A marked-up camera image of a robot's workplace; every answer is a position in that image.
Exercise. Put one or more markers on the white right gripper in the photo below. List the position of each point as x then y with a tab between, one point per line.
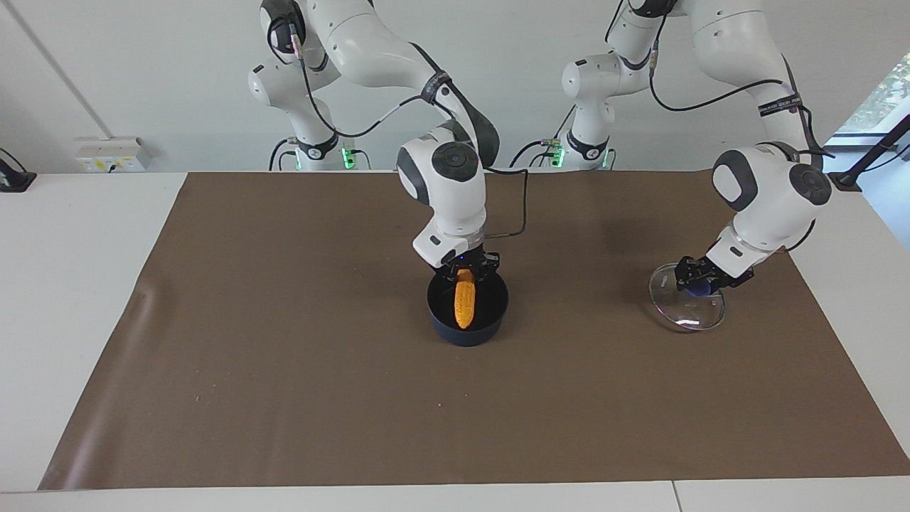
444	245

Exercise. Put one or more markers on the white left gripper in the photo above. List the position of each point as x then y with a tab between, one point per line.
732	252

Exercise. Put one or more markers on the yellow corn cob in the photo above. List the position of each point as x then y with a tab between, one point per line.
465	302

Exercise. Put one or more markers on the glass lid with purple knob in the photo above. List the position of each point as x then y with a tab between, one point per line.
686	313

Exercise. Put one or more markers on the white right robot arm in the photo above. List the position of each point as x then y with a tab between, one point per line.
384	50

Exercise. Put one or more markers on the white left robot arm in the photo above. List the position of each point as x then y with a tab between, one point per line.
746	43

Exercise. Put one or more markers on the dark blue bowl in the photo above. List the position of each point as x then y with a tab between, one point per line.
490	320

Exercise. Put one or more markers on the brown table mat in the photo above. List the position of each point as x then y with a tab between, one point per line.
355	398

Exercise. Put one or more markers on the window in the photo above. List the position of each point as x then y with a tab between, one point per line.
885	96

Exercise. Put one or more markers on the black camera stand pole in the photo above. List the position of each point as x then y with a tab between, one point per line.
874	153

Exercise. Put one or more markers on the white wall socket box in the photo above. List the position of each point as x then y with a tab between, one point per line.
114	154

